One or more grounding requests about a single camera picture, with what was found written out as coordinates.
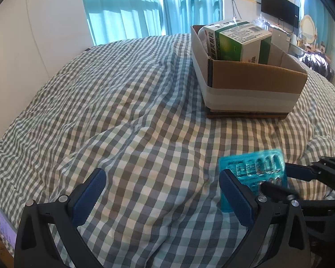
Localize brown cardboard carton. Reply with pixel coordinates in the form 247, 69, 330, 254
0, 223, 16, 268

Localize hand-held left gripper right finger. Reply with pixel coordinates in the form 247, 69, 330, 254
219, 169, 314, 268

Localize narrow teal curtain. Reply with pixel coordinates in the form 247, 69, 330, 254
159, 0, 224, 35

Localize green medicine box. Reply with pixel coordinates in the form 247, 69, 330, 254
203, 19, 272, 65

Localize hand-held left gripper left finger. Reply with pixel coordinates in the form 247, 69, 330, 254
14, 168, 107, 268

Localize clear plastic bag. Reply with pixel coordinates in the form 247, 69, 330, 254
253, 18, 270, 30

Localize wide teal curtain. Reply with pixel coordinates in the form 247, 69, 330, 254
80, 0, 171, 46

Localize teal curtain beside wardrobe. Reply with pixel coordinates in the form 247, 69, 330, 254
301, 0, 335, 51

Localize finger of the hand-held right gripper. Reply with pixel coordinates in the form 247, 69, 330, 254
260, 182, 335, 209
285, 156, 335, 185

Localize brown cardboard box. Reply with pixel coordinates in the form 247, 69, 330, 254
191, 25, 308, 119

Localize oval white mirror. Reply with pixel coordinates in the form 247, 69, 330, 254
299, 15, 316, 45

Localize silver small fridge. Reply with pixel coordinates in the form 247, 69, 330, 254
269, 25, 291, 53

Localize grey checkered blanket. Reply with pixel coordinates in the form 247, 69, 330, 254
0, 32, 335, 268

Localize teal blister pack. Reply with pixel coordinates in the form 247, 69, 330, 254
218, 149, 288, 213

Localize black wall television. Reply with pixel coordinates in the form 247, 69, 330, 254
260, 0, 300, 29

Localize black shiny jacket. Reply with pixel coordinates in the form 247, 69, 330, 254
297, 51, 335, 82

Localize black wall cable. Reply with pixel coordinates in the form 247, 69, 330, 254
231, 0, 241, 20

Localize pale purple flat object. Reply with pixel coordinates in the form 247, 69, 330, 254
0, 209, 18, 250

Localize white headboard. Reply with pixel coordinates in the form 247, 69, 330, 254
0, 0, 94, 154

